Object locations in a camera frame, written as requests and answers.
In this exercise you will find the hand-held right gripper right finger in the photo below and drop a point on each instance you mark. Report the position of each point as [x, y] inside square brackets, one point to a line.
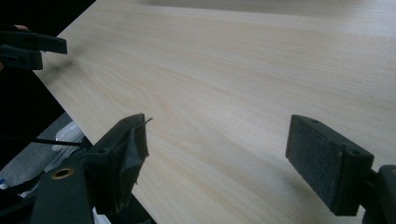
[314, 161]

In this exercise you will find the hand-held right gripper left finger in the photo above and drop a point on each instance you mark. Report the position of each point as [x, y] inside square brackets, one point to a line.
[123, 155]

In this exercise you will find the white plastic bag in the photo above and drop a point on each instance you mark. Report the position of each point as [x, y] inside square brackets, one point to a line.
[69, 132]

